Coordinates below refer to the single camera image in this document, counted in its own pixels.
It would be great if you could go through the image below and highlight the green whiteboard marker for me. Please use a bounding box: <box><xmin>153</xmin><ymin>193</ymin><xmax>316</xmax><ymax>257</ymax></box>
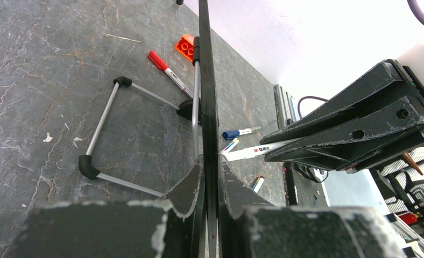
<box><xmin>220</xmin><ymin>138</ymin><xmax>240</xmax><ymax>154</ymax></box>

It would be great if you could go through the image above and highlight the purple whiteboard marker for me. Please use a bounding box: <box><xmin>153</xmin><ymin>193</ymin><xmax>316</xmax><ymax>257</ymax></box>
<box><xmin>219</xmin><ymin>139</ymin><xmax>297</xmax><ymax>161</ymax></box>

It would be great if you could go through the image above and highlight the orange semicircle toy piece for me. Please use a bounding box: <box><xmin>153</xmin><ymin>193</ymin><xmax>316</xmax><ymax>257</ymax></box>
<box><xmin>174</xmin><ymin>34</ymin><xmax>194</xmax><ymax>62</ymax></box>

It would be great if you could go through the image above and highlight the white whiteboard black frame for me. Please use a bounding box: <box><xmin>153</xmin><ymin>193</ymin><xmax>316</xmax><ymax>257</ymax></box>
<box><xmin>78</xmin><ymin>0</ymin><xmax>220</xmax><ymax>258</ymax></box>

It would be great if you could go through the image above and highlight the blue whiteboard marker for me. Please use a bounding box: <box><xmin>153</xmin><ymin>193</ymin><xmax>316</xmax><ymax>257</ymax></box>
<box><xmin>222</xmin><ymin>126</ymin><xmax>263</xmax><ymax>140</ymax></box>

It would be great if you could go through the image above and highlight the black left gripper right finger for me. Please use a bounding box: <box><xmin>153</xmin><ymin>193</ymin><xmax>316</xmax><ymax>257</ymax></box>
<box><xmin>218</xmin><ymin>161</ymin><xmax>405</xmax><ymax>257</ymax></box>

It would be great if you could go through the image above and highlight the red whiteboard marker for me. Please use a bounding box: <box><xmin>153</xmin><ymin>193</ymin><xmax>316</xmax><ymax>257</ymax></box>
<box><xmin>147</xmin><ymin>50</ymin><xmax>193</xmax><ymax>98</ymax></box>

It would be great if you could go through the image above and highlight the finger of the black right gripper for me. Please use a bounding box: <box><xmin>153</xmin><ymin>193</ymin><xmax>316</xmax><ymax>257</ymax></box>
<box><xmin>259</xmin><ymin>59</ymin><xmax>422</xmax><ymax>144</ymax></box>
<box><xmin>264</xmin><ymin>96</ymin><xmax>424</xmax><ymax>170</ymax></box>

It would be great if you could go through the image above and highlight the black whiteboard marker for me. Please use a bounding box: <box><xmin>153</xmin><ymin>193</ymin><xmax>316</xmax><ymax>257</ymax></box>
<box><xmin>252</xmin><ymin>176</ymin><xmax>265</xmax><ymax>193</ymax></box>

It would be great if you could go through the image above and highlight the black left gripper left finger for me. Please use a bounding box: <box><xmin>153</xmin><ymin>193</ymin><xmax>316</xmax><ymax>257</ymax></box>
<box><xmin>9</xmin><ymin>156</ymin><xmax>205</xmax><ymax>257</ymax></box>

